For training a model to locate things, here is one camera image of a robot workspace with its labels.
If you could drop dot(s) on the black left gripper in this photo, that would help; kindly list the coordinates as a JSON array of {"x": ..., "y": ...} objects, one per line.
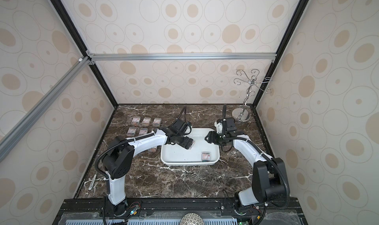
[{"x": 186, "y": 144}]

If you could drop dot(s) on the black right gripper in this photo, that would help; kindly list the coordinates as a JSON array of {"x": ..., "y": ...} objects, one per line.
[{"x": 213, "y": 136}]

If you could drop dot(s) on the paper clip box front row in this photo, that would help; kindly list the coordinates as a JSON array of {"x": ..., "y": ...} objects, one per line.
[{"x": 154, "y": 149}]

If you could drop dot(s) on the white plastic storage tray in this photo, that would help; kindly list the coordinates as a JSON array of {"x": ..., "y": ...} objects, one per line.
[{"x": 175, "y": 155}]

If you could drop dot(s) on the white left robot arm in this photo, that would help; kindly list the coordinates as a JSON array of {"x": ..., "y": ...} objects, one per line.
[{"x": 116, "y": 161}]

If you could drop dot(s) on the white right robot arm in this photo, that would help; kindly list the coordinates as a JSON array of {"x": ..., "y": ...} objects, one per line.
[{"x": 269, "y": 180}]

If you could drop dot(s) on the metal mesh ball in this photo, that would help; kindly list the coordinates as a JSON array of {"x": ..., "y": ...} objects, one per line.
[{"x": 191, "y": 219}]

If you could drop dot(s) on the silver wire hook stand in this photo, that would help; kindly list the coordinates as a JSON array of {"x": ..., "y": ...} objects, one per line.
[{"x": 242, "y": 114}]

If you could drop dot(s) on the horizontal aluminium rail back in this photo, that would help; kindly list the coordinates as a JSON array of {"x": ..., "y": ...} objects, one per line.
[{"x": 183, "y": 56}]

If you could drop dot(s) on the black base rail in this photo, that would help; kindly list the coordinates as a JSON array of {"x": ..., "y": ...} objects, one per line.
[{"x": 170, "y": 211}]

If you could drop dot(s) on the black corner frame post right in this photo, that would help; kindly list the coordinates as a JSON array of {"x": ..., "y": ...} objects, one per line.
[{"x": 300, "y": 8}]

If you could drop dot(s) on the black corner frame post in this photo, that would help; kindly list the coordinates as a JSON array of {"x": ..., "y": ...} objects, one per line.
[
  {"x": 75, "y": 35},
  {"x": 300, "y": 8}
]

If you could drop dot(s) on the diagonal aluminium rail left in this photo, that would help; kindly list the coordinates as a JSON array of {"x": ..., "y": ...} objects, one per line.
[{"x": 24, "y": 125}]

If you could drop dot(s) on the black corner frame post left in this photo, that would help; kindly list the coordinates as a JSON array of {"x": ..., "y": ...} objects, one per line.
[{"x": 75, "y": 35}]

